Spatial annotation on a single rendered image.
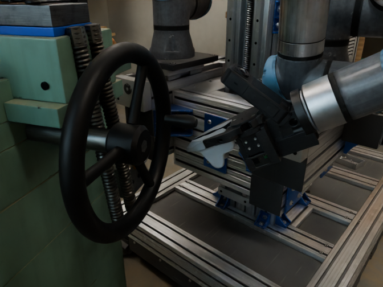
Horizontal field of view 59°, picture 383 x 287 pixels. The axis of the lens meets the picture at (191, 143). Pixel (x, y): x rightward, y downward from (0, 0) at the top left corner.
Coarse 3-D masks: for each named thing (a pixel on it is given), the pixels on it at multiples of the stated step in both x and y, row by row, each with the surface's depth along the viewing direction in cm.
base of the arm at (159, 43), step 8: (160, 32) 105; (168, 32) 104; (176, 32) 104; (184, 32) 106; (152, 40) 108; (160, 40) 105; (168, 40) 104; (176, 40) 104; (184, 40) 106; (152, 48) 108; (160, 48) 105; (168, 48) 105; (176, 48) 105; (184, 48) 106; (192, 48) 109; (160, 56) 106; (168, 56) 105; (176, 56) 105; (184, 56) 106; (192, 56) 109
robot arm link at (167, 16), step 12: (156, 0) 102; (168, 0) 100; (180, 0) 101; (192, 0) 106; (156, 12) 103; (168, 12) 101; (180, 12) 102; (192, 12) 109; (156, 24) 105; (168, 24) 103; (180, 24) 104
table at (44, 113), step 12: (120, 72) 78; (0, 84) 48; (120, 84) 61; (0, 96) 48; (12, 96) 50; (0, 108) 48; (12, 108) 48; (24, 108) 48; (36, 108) 47; (48, 108) 46; (60, 108) 46; (0, 120) 49; (12, 120) 49; (24, 120) 48; (36, 120) 48; (48, 120) 47; (60, 120) 47
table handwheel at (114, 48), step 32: (96, 64) 39; (96, 96) 38; (160, 96) 57; (32, 128) 53; (64, 128) 36; (96, 128) 50; (128, 128) 48; (160, 128) 60; (64, 160) 36; (128, 160) 47; (160, 160) 61; (64, 192) 37; (96, 224) 42; (128, 224) 51
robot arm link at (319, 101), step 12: (312, 84) 47; (324, 84) 46; (300, 96) 48; (312, 96) 46; (324, 96) 45; (312, 108) 46; (324, 108) 46; (336, 108) 45; (312, 120) 47; (324, 120) 46; (336, 120) 46
